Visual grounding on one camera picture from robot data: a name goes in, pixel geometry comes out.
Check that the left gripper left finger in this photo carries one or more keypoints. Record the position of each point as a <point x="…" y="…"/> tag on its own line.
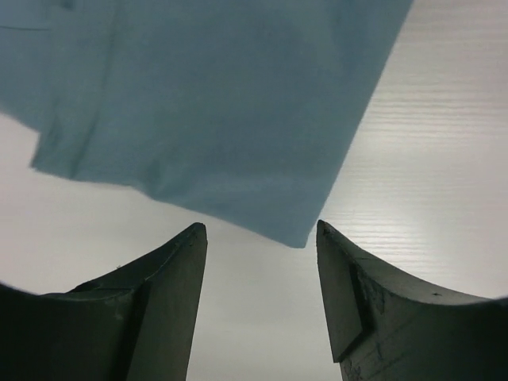
<point x="134" y="323"/>

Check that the grey-blue t shirt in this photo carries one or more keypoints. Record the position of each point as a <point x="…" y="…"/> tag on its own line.
<point x="239" y="110"/>

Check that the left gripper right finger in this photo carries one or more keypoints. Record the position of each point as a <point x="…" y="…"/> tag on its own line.
<point x="386" y="324"/>

